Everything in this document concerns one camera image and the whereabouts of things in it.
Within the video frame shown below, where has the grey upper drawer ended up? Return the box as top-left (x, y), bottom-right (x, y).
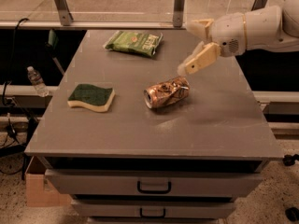
top-left (46, 169), bottom-right (262, 198)

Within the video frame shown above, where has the middle metal bracket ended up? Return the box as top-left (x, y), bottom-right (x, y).
top-left (172, 0), bottom-right (185, 28)

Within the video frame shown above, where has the black cable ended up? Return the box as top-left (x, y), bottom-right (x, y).
top-left (0, 17), bottom-right (31, 175)

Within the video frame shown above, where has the orange soda can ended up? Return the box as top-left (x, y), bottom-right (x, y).
top-left (143, 77), bottom-right (190, 109)

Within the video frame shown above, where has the cardboard box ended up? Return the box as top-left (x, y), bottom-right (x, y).
top-left (25, 157), bottom-right (71, 207)

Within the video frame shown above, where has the green chip bag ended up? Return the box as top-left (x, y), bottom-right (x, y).
top-left (104, 31), bottom-right (164, 58)

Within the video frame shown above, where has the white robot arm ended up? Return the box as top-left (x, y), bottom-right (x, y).
top-left (178, 0), bottom-right (299, 76)

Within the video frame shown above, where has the clear plastic water bottle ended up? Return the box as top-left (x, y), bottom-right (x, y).
top-left (27, 66), bottom-right (49, 97)

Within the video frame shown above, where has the left metal bracket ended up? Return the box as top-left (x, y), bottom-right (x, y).
top-left (54, 0), bottom-right (73, 26)

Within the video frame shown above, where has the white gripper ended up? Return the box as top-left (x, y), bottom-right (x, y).
top-left (178, 13), bottom-right (246, 76)

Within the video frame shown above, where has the grey lower drawer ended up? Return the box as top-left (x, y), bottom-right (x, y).
top-left (71, 200), bottom-right (235, 219)

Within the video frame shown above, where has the grey drawer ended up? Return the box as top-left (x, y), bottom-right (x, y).
top-left (71, 200), bottom-right (235, 219)
top-left (46, 169), bottom-right (262, 198)

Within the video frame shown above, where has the black caster wheel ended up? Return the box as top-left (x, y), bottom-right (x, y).
top-left (283, 154), bottom-right (299, 166)

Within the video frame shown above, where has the green and yellow sponge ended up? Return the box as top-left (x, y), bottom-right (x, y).
top-left (67, 84), bottom-right (115, 113)

